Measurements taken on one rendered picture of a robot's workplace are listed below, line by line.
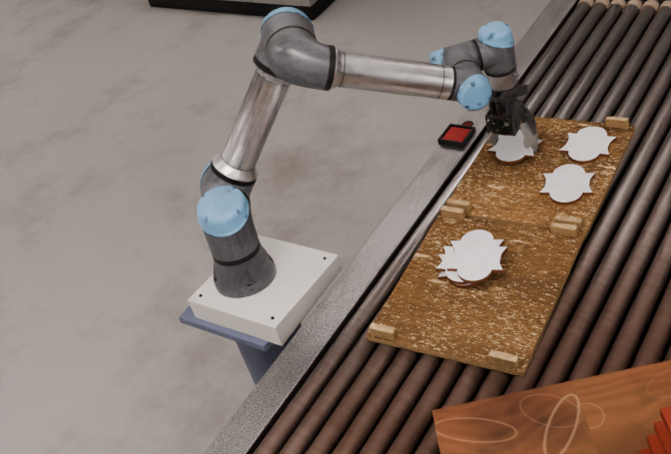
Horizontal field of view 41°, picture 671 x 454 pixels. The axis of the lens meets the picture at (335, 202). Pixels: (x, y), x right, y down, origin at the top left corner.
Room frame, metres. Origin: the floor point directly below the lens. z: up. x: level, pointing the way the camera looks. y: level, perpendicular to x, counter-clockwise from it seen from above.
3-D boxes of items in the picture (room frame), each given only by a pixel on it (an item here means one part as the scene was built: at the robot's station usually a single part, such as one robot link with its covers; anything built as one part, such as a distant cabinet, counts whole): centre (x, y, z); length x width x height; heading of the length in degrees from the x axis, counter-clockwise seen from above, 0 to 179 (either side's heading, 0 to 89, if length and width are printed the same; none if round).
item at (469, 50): (1.79, -0.36, 1.25); 0.11 x 0.11 x 0.08; 89
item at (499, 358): (1.18, -0.23, 0.95); 0.06 x 0.02 x 0.03; 51
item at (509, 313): (1.41, -0.24, 0.93); 0.41 x 0.35 x 0.02; 141
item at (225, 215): (1.69, 0.25, 1.09); 0.13 x 0.12 x 0.14; 179
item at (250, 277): (1.68, 0.26, 0.97); 0.15 x 0.15 x 0.10
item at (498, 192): (1.73, -0.51, 0.93); 0.41 x 0.35 x 0.02; 141
